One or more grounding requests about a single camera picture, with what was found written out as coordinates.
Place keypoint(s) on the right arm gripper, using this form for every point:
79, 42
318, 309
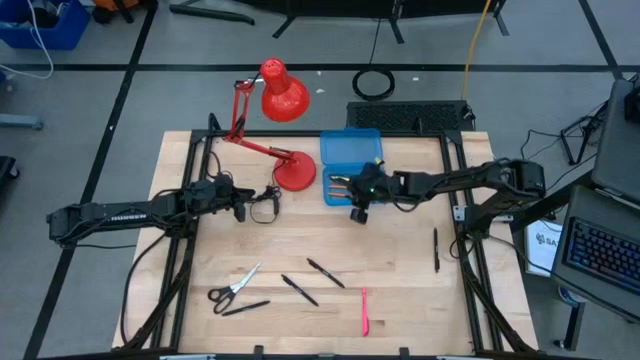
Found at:
372, 187

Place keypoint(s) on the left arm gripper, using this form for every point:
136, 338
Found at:
227, 195

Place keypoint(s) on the orange pencil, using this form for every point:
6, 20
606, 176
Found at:
339, 194
337, 186

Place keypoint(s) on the yellow and black marker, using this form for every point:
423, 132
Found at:
339, 179

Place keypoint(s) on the black pen white print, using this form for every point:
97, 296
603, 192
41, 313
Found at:
326, 273

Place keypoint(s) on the black pen grey print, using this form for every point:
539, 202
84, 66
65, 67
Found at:
300, 290

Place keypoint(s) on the pink highlighter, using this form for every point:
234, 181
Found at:
365, 312

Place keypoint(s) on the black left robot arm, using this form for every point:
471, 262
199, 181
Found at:
125, 215

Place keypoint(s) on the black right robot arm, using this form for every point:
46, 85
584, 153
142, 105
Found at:
450, 180

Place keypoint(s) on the blue plastic supply box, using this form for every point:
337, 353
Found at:
350, 147

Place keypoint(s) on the black perforated metal box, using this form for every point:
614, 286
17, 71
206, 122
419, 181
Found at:
400, 116

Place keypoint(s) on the red desk lamp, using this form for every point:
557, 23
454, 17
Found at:
285, 97

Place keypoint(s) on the black divider screen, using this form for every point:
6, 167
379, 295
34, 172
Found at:
375, 7

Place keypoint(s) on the white paper sign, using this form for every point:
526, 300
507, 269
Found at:
542, 250

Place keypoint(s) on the orange and black bag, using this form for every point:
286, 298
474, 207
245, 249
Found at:
117, 4

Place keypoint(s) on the blue floor bin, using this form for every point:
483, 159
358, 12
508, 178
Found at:
55, 32

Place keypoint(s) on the black backlit keyboard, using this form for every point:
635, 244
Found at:
605, 255

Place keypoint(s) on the grey computer stand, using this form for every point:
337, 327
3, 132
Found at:
620, 140

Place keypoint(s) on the black aluminium table frame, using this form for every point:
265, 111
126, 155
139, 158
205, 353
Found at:
410, 134

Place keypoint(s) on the black frame clamp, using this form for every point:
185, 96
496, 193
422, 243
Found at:
405, 352
257, 350

